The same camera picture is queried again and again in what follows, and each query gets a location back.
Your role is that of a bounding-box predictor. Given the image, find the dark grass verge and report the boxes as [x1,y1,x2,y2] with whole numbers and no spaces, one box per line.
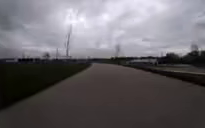
[122,63,205,89]
[0,62,92,115]

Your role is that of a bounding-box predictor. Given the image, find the row of dark trees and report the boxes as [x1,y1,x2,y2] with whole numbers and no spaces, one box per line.
[158,49,205,67]

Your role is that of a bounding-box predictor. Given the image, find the grey paved path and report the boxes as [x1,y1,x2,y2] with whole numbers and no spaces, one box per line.
[0,62,205,128]

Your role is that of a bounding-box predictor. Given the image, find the low white building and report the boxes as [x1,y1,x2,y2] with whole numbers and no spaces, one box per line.
[127,58,159,66]

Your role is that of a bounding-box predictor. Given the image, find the tall leaning mast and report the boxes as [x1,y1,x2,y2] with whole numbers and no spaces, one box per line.
[64,23,74,59]

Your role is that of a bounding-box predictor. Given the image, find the pale grey road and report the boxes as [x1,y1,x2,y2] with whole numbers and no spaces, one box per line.
[153,65,205,78]

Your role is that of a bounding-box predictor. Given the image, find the lattice pylon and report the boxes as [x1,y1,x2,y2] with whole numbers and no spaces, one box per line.
[114,43,122,59]

